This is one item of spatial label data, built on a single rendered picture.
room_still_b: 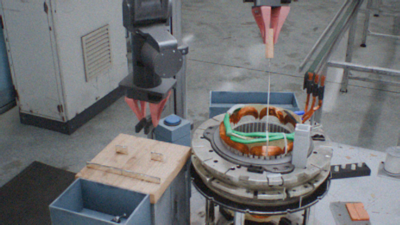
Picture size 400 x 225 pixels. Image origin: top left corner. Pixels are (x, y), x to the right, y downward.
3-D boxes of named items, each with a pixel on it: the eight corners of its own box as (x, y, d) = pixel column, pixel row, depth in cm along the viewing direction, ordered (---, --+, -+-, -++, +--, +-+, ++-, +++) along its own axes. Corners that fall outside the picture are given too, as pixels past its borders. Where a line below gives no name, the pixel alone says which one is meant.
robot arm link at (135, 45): (153, 19, 95) (125, 24, 93) (168, 31, 90) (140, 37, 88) (154, 53, 99) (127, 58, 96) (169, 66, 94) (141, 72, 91)
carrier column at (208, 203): (212, 229, 130) (213, 162, 120) (203, 227, 130) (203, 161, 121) (215, 223, 132) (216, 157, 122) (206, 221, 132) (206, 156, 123)
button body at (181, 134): (191, 197, 146) (190, 121, 134) (174, 208, 141) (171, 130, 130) (175, 187, 150) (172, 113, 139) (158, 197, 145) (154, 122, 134)
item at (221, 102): (286, 172, 157) (294, 91, 144) (291, 193, 147) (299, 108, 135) (209, 171, 158) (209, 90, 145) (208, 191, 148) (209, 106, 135)
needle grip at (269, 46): (274, 58, 102) (274, 28, 102) (266, 58, 102) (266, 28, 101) (272, 58, 104) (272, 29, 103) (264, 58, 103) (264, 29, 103)
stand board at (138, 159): (155, 204, 101) (154, 194, 100) (75, 184, 107) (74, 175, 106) (191, 155, 117) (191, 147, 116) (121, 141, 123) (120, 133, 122)
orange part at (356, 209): (369, 221, 133) (370, 218, 133) (352, 221, 133) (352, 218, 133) (362, 205, 140) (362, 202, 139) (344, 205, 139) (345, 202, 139)
